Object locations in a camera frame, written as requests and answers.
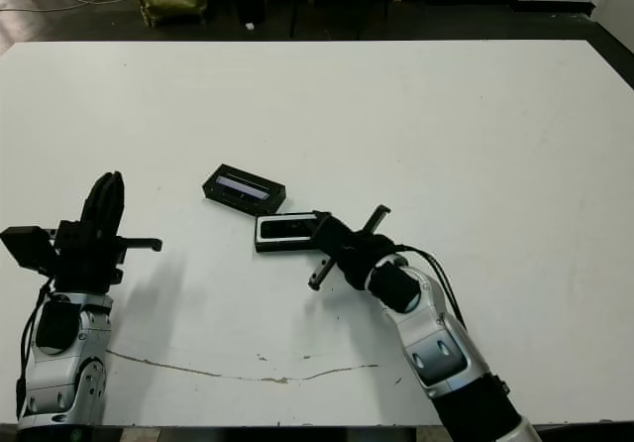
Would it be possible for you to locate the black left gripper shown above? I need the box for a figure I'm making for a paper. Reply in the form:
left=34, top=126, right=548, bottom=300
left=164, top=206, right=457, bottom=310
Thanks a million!
left=49, top=170, right=163, bottom=293

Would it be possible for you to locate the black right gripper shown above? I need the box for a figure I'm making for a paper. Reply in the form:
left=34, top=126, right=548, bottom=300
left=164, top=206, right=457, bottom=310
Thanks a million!
left=307, top=205, right=397, bottom=291

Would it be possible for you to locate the black camera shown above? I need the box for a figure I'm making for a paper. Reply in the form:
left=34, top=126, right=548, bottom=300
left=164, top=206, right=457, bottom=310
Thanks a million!
left=260, top=216, right=318, bottom=241

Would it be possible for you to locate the black box lid with print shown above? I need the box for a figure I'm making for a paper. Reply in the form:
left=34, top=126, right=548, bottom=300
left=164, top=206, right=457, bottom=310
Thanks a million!
left=201, top=163, right=288, bottom=215

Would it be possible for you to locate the black box base white lining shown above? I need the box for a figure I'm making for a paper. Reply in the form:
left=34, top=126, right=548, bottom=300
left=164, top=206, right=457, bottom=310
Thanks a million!
left=255, top=212, right=323, bottom=254

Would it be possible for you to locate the white door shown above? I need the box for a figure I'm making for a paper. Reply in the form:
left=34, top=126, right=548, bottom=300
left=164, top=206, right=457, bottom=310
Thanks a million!
left=593, top=0, right=634, bottom=52

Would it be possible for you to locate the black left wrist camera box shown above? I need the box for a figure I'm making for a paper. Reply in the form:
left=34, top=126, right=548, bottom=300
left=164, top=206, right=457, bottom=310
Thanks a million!
left=0, top=226, right=58, bottom=277

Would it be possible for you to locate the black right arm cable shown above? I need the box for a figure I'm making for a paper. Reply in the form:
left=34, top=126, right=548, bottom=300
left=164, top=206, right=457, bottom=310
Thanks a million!
left=395, top=246, right=467, bottom=324

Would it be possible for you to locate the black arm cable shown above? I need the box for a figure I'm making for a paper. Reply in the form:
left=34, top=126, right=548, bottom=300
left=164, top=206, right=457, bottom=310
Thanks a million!
left=395, top=246, right=467, bottom=324
left=14, top=285, right=53, bottom=418

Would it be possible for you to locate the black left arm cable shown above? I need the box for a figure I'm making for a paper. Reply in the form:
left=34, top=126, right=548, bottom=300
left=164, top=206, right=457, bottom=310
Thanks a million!
left=14, top=285, right=53, bottom=418

